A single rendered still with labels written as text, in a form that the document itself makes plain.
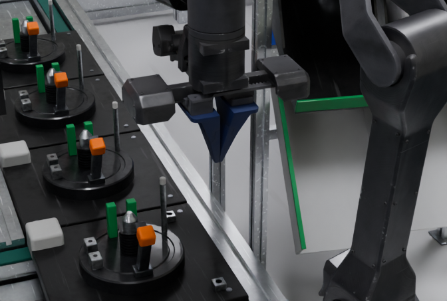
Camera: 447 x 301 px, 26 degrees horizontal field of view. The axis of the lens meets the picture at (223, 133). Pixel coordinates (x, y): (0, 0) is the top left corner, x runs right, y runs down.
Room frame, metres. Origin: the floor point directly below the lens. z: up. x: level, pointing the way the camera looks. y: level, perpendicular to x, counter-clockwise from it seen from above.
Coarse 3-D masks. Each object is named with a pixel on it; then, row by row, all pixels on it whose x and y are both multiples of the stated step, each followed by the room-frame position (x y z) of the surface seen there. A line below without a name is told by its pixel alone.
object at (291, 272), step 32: (128, 32) 2.16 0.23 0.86; (128, 64) 1.97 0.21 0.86; (160, 64) 1.97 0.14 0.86; (192, 128) 1.66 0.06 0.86; (192, 160) 1.54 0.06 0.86; (288, 224) 1.32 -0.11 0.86; (288, 256) 1.23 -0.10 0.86; (320, 256) 1.23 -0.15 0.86; (416, 256) 1.23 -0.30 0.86; (288, 288) 1.15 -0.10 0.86; (320, 288) 1.15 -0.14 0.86; (416, 288) 1.15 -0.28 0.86
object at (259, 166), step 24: (264, 0) 1.17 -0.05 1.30; (264, 24) 1.17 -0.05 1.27; (264, 48) 1.17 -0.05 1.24; (264, 96) 1.17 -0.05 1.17; (264, 120) 1.17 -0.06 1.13; (264, 144) 1.17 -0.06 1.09; (216, 168) 1.32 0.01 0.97; (264, 168) 1.17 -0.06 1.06; (216, 192) 1.32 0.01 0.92; (264, 192) 1.17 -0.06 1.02; (264, 216) 1.17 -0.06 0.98; (264, 240) 1.17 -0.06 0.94; (264, 264) 1.17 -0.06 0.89
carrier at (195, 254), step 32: (160, 192) 1.11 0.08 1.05; (32, 224) 1.13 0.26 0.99; (96, 224) 1.16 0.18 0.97; (128, 224) 1.05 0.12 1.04; (160, 224) 1.16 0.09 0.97; (192, 224) 1.16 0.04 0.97; (32, 256) 1.09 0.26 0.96; (64, 256) 1.08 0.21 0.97; (96, 256) 1.03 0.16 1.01; (128, 256) 1.05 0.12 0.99; (160, 256) 1.05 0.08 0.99; (192, 256) 1.08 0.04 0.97; (64, 288) 1.01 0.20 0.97; (96, 288) 1.00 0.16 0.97; (128, 288) 0.99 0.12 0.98; (160, 288) 1.00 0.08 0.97; (192, 288) 1.01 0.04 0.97
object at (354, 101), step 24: (288, 0) 1.25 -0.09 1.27; (312, 0) 1.25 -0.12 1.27; (336, 0) 1.26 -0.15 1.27; (288, 24) 1.21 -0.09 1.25; (312, 24) 1.21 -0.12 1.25; (336, 24) 1.22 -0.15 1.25; (288, 48) 1.17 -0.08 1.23; (312, 48) 1.17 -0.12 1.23; (336, 48) 1.18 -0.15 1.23; (312, 72) 1.13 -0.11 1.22; (336, 72) 1.14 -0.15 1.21; (312, 96) 1.10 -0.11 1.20; (336, 96) 1.10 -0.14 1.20; (360, 96) 1.08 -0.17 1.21
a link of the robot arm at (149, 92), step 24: (192, 48) 0.88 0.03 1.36; (216, 48) 0.87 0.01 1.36; (240, 48) 0.88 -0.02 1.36; (192, 72) 0.88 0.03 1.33; (216, 72) 0.87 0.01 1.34; (240, 72) 0.88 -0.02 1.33; (264, 72) 0.91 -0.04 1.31; (288, 72) 0.90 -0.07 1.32; (144, 96) 0.85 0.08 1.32; (168, 96) 0.85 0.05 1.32; (216, 96) 0.89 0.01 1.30; (288, 96) 0.89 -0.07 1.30; (144, 120) 0.84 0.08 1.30
